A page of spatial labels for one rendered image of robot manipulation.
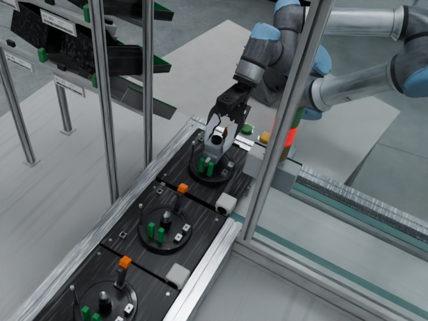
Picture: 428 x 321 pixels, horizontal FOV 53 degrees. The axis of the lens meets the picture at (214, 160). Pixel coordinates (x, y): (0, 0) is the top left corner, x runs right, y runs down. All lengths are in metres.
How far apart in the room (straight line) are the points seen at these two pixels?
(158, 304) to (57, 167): 0.60
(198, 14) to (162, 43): 0.55
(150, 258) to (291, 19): 0.77
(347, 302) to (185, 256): 0.43
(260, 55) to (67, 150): 0.70
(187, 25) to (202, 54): 1.85
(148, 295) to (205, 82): 0.97
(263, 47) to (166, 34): 2.47
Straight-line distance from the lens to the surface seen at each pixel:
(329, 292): 1.19
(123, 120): 1.56
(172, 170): 1.26
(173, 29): 3.67
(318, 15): 0.71
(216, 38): 2.01
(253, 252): 1.18
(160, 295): 1.05
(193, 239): 1.12
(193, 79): 1.75
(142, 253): 1.10
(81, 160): 1.44
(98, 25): 0.87
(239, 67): 1.18
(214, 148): 1.17
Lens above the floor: 1.93
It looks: 48 degrees down
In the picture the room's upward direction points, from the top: 10 degrees clockwise
